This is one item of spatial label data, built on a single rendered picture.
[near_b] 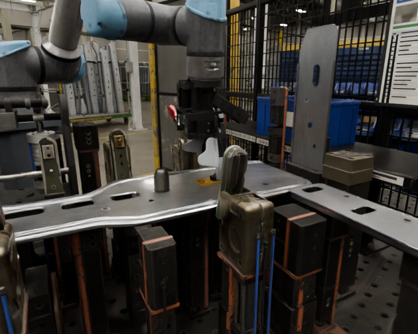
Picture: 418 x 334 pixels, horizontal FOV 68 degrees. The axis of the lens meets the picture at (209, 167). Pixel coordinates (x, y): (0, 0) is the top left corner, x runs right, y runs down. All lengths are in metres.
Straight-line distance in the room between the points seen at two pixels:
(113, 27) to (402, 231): 0.57
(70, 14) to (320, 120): 0.75
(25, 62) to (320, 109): 0.84
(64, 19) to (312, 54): 0.70
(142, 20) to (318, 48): 0.41
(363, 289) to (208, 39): 0.72
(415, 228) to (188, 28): 0.51
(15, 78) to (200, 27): 0.64
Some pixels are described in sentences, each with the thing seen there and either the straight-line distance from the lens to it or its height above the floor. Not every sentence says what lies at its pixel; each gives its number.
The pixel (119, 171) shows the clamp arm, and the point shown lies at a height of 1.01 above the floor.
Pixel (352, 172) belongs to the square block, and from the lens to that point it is 0.73.
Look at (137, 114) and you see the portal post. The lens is 7.71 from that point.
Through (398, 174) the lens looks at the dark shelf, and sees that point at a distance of 0.77.
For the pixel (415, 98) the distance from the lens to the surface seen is 1.00.
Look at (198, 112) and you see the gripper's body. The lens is 0.63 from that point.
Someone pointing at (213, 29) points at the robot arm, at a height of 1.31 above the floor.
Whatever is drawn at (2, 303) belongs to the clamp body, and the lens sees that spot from 0.44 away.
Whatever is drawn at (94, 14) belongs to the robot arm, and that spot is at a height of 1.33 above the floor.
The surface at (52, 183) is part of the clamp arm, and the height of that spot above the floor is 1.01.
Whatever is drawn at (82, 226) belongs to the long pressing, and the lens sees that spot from 0.55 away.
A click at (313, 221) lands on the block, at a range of 0.59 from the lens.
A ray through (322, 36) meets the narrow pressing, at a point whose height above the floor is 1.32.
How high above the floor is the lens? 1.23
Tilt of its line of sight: 16 degrees down
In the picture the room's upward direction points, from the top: straight up
